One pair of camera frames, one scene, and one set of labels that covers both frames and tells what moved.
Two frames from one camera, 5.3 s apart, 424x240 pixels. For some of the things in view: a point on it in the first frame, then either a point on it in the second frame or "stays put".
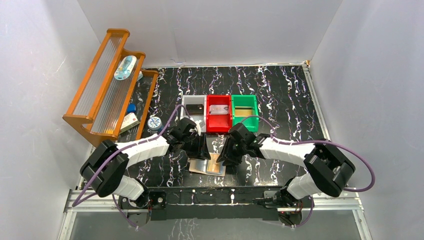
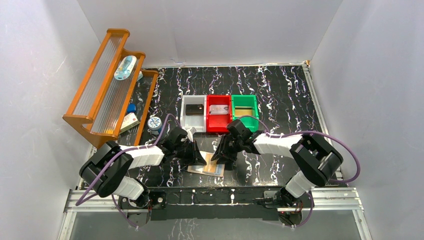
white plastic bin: [196, 107] stays put
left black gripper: [196, 142] to [191, 151]
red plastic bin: [219, 123] stays put
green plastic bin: [245, 102] stays put
